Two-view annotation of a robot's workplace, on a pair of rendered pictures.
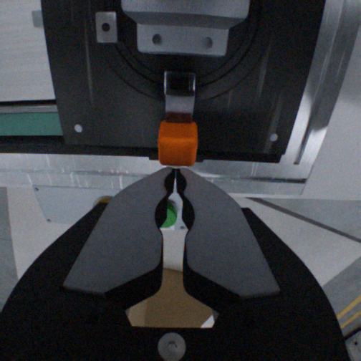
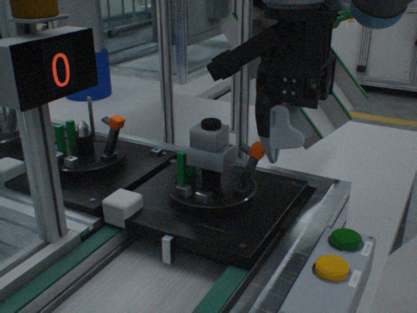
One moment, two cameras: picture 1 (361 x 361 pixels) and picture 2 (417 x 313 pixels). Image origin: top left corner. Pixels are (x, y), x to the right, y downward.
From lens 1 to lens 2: 0.66 m
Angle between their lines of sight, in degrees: 82
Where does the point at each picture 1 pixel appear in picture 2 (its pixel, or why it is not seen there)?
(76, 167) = (274, 271)
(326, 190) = (391, 205)
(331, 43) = not seen: hidden behind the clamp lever
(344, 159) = (355, 195)
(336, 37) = not seen: hidden behind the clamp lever
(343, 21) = (241, 163)
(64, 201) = (308, 299)
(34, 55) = (170, 292)
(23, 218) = not seen: outside the picture
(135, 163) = (287, 240)
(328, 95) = (278, 169)
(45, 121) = (224, 282)
